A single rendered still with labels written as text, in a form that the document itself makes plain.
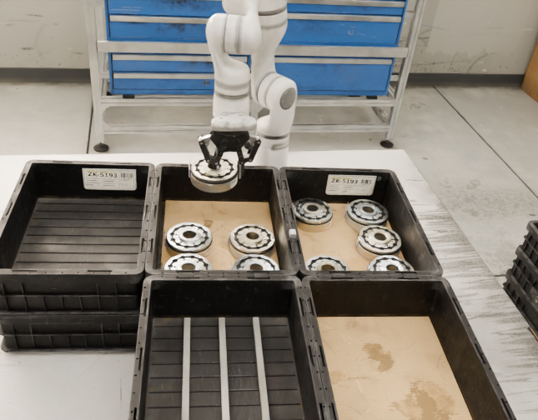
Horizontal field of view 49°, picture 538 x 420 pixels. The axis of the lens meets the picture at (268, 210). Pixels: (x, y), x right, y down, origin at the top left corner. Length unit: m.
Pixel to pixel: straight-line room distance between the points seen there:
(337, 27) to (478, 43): 1.65
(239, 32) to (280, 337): 0.58
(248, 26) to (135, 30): 1.97
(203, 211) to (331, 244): 0.33
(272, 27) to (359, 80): 1.98
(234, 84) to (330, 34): 2.08
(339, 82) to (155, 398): 2.53
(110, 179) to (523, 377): 1.05
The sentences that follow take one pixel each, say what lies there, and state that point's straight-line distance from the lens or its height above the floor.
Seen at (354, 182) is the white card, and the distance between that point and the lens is 1.52.
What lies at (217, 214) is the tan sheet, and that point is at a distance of 1.46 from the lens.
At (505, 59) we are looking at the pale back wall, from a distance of 4.81.
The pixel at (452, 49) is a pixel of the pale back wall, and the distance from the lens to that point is 4.56.
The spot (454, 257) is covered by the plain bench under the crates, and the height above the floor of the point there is 0.70.
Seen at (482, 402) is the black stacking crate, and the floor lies 0.88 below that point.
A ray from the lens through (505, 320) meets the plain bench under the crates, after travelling 1.57.
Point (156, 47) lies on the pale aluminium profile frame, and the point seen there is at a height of 0.59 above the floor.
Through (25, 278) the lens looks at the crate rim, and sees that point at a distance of 1.19.
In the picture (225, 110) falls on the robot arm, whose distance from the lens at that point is 1.20.
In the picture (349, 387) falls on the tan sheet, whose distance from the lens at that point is 1.13.
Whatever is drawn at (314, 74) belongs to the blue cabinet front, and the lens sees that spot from 3.28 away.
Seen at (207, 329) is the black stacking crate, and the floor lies 0.83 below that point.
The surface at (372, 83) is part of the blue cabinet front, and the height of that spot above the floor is 0.39.
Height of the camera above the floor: 1.70
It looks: 36 degrees down
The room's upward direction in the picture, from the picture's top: 7 degrees clockwise
